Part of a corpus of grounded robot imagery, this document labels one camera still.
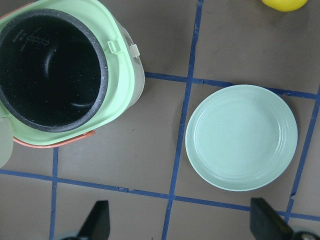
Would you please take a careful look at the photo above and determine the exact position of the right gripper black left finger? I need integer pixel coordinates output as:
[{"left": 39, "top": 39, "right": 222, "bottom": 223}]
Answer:
[{"left": 76, "top": 200, "right": 111, "bottom": 240}]

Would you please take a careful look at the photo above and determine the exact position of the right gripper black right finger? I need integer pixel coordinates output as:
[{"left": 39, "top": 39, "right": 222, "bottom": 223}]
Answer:
[{"left": 249, "top": 197, "right": 297, "bottom": 240}]

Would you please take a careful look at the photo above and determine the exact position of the white rice cooker orange handle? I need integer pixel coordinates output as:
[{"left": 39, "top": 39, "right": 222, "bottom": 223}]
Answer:
[{"left": 0, "top": 0, "right": 146, "bottom": 169}]

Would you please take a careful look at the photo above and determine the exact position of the green plate near right arm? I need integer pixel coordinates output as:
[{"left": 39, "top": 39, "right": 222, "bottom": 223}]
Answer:
[{"left": 185, "top": 84, "right": 298, "bottom": 192}]

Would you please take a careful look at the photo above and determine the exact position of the yellow toy bell pepper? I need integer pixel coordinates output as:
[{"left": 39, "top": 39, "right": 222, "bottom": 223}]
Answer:
[{"left": 261, "top": 0, "right": 308, "bottom": 12}]

